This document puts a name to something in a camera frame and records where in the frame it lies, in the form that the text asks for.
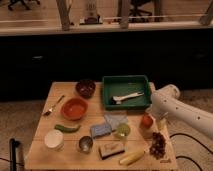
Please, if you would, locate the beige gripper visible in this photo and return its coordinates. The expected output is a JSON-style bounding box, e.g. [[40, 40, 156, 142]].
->
[[152, 114, 166, 131]]

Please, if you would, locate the red apple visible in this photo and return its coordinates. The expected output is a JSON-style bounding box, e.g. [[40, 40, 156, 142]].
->
[[140, 115, 153, 129]]

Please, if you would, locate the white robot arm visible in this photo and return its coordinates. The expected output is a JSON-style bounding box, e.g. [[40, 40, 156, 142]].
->
[[151, 84, 213, 139]]

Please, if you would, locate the small metal cup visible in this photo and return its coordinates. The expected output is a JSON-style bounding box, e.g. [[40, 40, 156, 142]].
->
[[78, 136, 93, 153]]

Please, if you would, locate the white paper cup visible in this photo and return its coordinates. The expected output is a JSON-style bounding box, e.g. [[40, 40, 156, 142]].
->
[[44, 129, 64, 150]]

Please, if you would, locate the purple grape bunch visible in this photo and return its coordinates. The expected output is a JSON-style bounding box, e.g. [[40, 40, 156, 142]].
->
[[149, 132, 166, 159]]

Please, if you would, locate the grey cloth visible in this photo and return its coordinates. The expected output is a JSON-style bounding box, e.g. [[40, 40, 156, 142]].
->
[[104, 114, 128, 131]]

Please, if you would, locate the brown block eraser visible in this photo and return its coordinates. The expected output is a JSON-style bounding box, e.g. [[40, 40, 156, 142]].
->
[[99, 142, 125, 160]]

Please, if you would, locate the green plastic tray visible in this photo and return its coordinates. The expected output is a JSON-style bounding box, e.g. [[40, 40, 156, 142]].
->
[[102, 75, 151, 110]]

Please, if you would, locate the dark brown bowl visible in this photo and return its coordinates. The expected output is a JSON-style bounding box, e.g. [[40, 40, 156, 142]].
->
[[75, 79, 96, 99]]

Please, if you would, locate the orange bowl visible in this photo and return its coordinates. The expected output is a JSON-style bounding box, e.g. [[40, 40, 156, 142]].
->
[[61, 98, 88, 121]]

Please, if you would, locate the green cucumber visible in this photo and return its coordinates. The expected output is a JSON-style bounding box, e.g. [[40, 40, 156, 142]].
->
[[54, 124, 81, 133]]

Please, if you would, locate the black office chair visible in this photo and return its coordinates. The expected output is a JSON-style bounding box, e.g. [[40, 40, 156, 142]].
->
[[129, 0, 152, 17]]

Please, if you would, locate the wooden table leg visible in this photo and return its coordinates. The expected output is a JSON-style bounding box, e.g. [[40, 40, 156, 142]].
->
[[56, 0, 70, 31]]

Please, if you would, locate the black floor cable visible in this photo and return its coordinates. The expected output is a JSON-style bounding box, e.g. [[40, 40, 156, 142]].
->
[[169, 132, 213, 171]]

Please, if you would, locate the white handled brush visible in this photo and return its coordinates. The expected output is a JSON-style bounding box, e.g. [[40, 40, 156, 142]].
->
[[111, 92, 144, 104]]

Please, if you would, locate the black stand post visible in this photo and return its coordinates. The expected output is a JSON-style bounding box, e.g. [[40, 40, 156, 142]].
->
[[9, 138, 24, 171]]

